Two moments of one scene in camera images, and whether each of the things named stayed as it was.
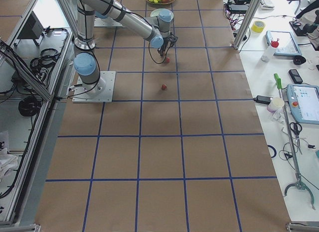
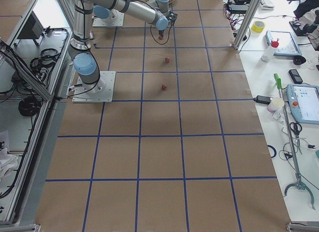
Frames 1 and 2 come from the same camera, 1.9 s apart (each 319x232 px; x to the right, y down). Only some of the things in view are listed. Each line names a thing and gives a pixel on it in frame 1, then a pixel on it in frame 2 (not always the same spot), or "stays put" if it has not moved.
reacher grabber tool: (298, 184) stays put
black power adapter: (262, 99) stays put
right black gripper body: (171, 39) to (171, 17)
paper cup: (275, 103) stays put
